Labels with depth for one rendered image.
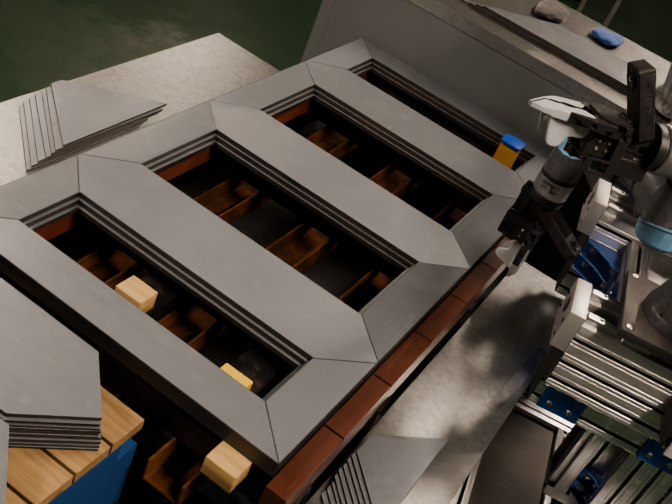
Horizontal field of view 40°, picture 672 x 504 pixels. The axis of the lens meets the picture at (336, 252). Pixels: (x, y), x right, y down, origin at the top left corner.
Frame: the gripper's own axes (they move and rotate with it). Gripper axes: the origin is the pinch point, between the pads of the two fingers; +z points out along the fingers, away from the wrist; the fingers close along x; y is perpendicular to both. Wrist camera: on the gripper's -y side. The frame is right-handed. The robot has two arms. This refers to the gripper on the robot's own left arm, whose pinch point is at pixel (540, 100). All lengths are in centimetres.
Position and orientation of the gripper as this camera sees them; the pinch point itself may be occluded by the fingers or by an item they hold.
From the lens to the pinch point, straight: 134.9
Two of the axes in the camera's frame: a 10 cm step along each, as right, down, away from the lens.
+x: -1.4, -5.2, 8.4
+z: -9.4, -2.0, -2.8
